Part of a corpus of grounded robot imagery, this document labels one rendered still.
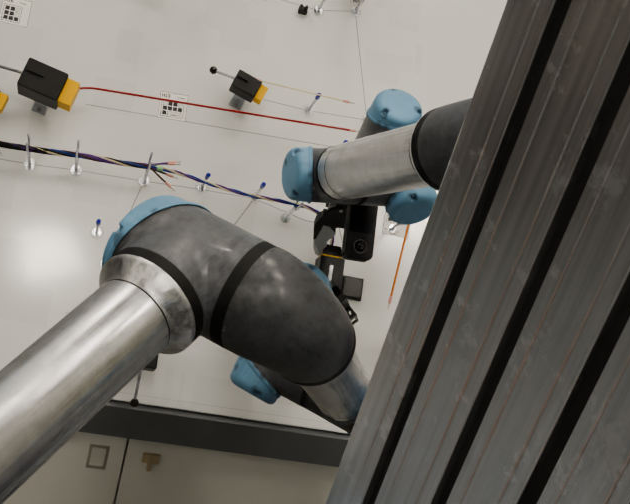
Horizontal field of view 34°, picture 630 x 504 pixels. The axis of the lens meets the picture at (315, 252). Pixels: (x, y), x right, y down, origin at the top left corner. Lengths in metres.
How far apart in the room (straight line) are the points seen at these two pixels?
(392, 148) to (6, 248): 0.79
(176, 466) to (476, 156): 1.48
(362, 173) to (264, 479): 0.79
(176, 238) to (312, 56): 0.97
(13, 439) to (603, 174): 0.61
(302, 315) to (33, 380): 0.26
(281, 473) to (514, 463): 1.48
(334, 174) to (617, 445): 0.98
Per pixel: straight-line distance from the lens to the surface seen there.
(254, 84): 1.82
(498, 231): 0.44
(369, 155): 1.26
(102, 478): 1.91
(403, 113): 1.52
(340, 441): 1.81
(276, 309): 1.00
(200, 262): 1.02
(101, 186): 1.81
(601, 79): 0.40
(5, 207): 1.80
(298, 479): 1.92
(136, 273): 1.00
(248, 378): 1.41
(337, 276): 1.75
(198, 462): 1.88
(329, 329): 1.04
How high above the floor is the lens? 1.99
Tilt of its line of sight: 29 degrees down
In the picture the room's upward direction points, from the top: 17 degrees clockwise
